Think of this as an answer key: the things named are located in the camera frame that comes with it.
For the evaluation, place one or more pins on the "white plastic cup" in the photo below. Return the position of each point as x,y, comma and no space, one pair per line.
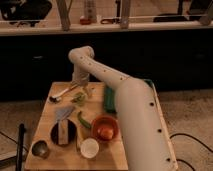
89,148

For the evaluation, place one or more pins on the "orange bowl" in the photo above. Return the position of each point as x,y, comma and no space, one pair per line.
104,121

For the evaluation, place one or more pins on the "black pole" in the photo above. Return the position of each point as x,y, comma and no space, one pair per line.
20,142

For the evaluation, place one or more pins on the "grey blue cloth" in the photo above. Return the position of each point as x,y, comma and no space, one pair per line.
63,113

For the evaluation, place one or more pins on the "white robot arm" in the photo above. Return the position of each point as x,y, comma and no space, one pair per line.
144,133

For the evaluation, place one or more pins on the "small metal cup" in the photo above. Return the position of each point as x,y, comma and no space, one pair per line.
40,149

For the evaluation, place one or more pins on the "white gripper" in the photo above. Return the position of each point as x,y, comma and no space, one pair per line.
81,78

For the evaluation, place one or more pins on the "red bowl on shelf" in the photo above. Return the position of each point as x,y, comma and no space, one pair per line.
84,21

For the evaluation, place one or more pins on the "green chili pepper toy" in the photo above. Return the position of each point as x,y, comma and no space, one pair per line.
83,121

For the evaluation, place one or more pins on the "green plastic tray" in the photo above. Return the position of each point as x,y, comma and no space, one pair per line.
108,103

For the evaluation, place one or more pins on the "orange fruit toy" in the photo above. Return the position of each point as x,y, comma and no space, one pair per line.
106,133

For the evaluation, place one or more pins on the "black bag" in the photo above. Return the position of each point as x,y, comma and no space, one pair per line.
24,12

